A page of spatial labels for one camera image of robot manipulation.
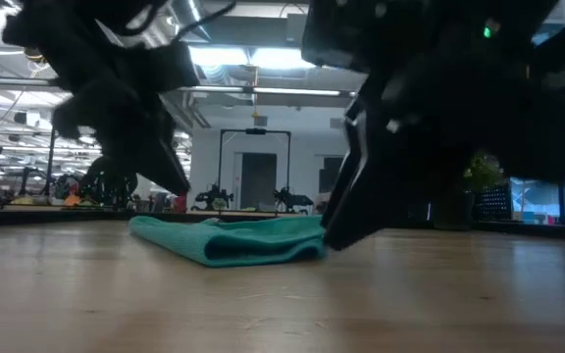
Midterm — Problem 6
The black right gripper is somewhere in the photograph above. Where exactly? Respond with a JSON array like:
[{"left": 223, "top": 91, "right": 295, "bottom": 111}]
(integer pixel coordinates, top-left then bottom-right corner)
[{"left": 300, "top": 0, "right": 565, "bottom": 252}]

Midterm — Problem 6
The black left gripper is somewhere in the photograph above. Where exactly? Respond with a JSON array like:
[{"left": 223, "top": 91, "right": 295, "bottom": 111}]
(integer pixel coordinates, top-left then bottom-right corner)
[{"left": 50, "top": 86, "right": 194, "bottom": 198}]

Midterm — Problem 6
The teal microfiber towel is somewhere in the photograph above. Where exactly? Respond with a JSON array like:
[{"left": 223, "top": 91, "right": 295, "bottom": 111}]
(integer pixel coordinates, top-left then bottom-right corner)
[{"left": 128, "top": 215, "right": 329, "bottom": 269}]

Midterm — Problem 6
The small artificial potted plant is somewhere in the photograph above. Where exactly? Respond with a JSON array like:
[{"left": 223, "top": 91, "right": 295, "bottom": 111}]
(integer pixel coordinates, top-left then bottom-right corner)
[{"left": 432, "top": 152, "right": 508, "bottom": 231}]

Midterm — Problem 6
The grey door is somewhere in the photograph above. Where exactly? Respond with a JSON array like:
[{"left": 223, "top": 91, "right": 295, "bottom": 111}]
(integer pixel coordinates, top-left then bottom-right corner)
[{"left": 239, "top": 152, "right": 279, "bottom": 211}]

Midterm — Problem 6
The black perforated panel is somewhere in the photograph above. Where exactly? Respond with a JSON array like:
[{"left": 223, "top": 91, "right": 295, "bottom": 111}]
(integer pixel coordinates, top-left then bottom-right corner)
[{"left": 473, "top": 183, "right": 514, "bottom": 222}]

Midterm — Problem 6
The black pole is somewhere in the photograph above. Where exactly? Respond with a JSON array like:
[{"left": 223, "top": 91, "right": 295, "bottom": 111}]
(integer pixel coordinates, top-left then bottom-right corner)
[{"left": 45, "top": 126, "right": 58, "bottom": 198}]

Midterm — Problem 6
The bright ceiling light panel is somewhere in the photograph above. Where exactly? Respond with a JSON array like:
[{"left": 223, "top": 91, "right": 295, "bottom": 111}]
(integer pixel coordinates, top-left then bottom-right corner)
[{"left": 187, "top": 45, "right": 316, "bottom": 71}]

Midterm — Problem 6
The long strip light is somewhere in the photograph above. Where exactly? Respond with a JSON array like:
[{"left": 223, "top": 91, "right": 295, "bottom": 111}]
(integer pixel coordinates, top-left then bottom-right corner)
[{"left": 179, "top": 85, "right": 357, "bottom": 98}]

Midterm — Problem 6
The dark wall panel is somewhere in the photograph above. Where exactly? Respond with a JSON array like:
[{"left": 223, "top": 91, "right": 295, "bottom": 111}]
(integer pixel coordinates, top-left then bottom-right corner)
[{"left": 318, "top": 155, "right": 346, "bottom": 195}]

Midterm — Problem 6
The black background station frame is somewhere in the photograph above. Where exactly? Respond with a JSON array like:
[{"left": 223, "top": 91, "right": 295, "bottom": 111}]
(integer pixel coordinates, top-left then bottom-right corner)
[{"left": 218, "top": 127, "right": 292, "bottom": 212}]

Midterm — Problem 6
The black aluminium table frame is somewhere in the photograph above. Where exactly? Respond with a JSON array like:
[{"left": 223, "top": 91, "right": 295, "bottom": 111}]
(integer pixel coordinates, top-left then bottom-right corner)
[{"left": 0, "top": 208, "right": 565, "bottom": 242}]

